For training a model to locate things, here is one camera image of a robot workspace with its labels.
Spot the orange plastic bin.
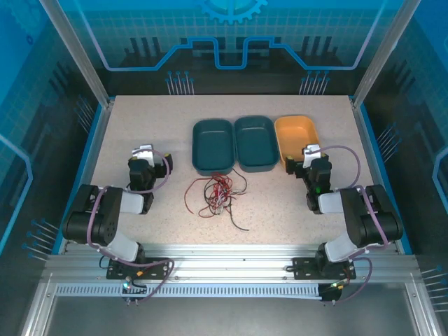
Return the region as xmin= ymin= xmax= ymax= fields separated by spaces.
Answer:
xmin=274 ymin=114 xmax=323 ymax=166

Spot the dark teal plastic bin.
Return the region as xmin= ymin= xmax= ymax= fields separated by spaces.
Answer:
xmin=191 ymin=118 xmax=235 ymax=176
xmin=233 ymin=115 xmax=280 ymax=174

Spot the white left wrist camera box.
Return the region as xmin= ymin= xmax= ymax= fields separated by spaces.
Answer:
xmin=132 ymin=143 xmax=155 ymax=167

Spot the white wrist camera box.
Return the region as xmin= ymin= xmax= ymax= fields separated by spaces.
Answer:
xmin=302 ymin=143 xmax=321 ymax=168
xmin=132 ymin=143 xmax=155 ymax=167

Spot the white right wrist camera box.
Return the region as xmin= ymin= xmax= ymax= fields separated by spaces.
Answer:
xmin=302 ymin=143 xmax=321 ymax=168

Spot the aluminium side rail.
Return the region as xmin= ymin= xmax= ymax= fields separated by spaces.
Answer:
xmin=351 ymin=99 xmax=403 ymax=255
xmin=57 ymin=99 xmax=115 ymax=255

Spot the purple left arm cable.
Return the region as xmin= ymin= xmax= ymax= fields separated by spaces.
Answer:
xmin=86 ymin=148 xmax=175 ymax=302

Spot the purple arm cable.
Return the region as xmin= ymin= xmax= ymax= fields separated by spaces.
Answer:
xmin=320 ymin=144 xmax=390 ymax=304
xmin=86 ymin=148 xmax=175 ymax=302

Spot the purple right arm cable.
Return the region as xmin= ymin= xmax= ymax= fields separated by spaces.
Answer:
xmin=320 ymin=144 xmax=390 ymax=304

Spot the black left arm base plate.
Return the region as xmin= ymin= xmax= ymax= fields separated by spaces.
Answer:
xmin=106 ymin=258 xmax=171 ymax=281

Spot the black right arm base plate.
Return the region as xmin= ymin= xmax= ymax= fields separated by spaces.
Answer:
xmin=292 ymin=257 xmax=357 ymax=280

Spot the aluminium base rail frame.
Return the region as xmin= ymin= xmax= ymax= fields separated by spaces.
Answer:
xmin=44 ymin=242 xmax=418 ymax=285

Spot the aluminium corner post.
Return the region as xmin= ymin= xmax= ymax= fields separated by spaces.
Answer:
xmin=38 ymin=0 xmax=115 ymax=108
xmin=351 ymin=0 xmax=423 ymax=108

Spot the grey slotted cable duct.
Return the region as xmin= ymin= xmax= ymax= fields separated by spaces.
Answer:
xmin=55 ymin=283 xmax=323 ymax=299

